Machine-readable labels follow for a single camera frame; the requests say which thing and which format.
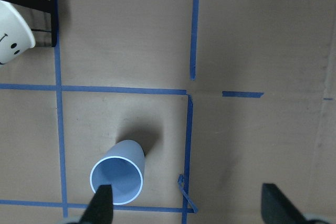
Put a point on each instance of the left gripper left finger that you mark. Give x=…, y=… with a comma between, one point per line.
x=100, y=208

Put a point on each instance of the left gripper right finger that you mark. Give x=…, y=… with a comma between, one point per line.
x=277, y=208

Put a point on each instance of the light blue plastic cup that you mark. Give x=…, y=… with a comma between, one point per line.
x=122, y=167

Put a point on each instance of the white smiley face mug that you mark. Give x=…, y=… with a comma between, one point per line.
x=16, y=35

